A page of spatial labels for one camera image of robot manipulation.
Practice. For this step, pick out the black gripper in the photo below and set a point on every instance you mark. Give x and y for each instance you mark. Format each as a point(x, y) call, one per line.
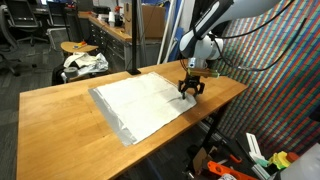
point(193, 81)

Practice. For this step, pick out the white cloth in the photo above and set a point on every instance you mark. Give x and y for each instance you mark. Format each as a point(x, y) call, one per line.
point(146, 103)

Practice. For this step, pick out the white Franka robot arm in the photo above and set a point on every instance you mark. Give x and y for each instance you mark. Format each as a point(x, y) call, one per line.
point(200, 46)

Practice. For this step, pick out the blue board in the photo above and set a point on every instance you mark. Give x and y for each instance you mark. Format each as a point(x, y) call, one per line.
point(174, 46)

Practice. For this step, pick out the white pipe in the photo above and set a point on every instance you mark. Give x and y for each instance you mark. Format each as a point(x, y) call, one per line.
point(165, 33)
point(176, 20)

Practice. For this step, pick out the open cardboard box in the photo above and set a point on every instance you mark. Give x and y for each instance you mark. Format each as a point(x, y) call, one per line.
point(200, 158)

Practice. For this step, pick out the large cardboard box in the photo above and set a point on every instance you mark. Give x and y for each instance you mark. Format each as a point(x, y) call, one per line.
point(151, 20)

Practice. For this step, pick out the white slotted metal plate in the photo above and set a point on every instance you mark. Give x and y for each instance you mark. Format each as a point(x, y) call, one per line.
point(253, 146)

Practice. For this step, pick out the grey tape strip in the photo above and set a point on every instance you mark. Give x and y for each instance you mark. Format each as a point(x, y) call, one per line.
point(110, 116)

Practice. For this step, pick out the wooden top workbench cabinet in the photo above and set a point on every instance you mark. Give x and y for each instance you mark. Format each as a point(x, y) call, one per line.
point(113, 43)

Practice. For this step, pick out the red capped bottle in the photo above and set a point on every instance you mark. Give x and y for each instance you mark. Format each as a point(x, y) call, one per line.
point(118, 16)

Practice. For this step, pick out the stack of white cups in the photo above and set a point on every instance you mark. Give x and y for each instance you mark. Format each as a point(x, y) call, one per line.
point(111, 19)

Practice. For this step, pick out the yellow green plastic item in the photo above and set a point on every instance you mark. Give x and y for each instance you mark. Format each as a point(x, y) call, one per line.
point(280, 160)

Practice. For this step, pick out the red round cap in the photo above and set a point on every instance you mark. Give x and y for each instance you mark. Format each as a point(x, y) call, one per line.
point(293, 156)

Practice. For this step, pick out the colourful toys on stool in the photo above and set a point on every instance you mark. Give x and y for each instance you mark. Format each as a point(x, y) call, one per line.
point(80, 44)

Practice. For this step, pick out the round wooden stool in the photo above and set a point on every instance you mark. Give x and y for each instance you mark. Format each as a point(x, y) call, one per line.
point(78, 48)

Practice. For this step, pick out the grey tape roll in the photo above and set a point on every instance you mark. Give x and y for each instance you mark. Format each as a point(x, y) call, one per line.
point(70, 71)

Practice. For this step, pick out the translucent white container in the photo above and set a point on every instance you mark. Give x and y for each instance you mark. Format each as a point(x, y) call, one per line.
point(301, 166)

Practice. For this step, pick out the brass wrist camera box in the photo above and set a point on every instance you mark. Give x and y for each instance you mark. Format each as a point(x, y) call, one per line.
point(203, 72)

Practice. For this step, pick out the black camera pole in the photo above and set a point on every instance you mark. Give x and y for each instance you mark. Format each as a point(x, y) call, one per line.
point(134, 33)

